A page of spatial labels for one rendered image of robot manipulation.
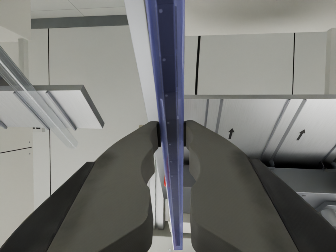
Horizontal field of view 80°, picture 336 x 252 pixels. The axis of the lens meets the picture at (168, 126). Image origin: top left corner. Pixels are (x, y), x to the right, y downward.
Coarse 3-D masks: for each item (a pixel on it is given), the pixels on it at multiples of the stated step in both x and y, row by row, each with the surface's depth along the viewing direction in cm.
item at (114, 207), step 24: (120, 144) 10; (144, 144) 10; (96, 168) 8; (120, 168) 8; (144, 168) 9; (96, 192) 7; (120, 192) 7; (144, 192) 7; (72, 216) 6; (96, 216) 6; (120, 216) 6; (144, 216) 6; (72, 240) 6; (96, 240) 6; (120, 240) 6; (144, 240) 6
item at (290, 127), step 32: (192, 96) 29; (224, 96) 29; (256, 96) 28; (288, 96) 28; (320, 96) 28; (224, 128) 33; (256, 128) 32; (288, 128) 32; (320, 128) 31; (288, 160) 38; (320, 160) 37
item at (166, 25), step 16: (160, 0) 7; (176, 0) 7; (160, 16) 7; (176, 16) 7; (160, 32) 8; (176, 32) 8; (160, 48) 8; (176, 48) 8; (160, 64) 9; (176, 64) 9; (160, 80) 9; (176, 80) 9; (160, 96) 10; (176, 96) 10; (160, 112) 11; (176, 112) 11; (160, 128) 11; (176, 128) 11; (176, 144) 12; (176, 160) 14; (176, 176) 15; (176, 192) 17; (176, 208) 19; (176, 224) 22; (176, 240) 26
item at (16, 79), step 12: (0, 48) 19; (0, 60) 19; (0, 72) 20; (12, 72) 20; (12, 84) 21; (24, 84) 21; (24, 96) 22; (36, 96) 23; (36, 108) 24; (48, 108) 25; (48, 120) 25; (60, 132) 27; (72, 144) 30
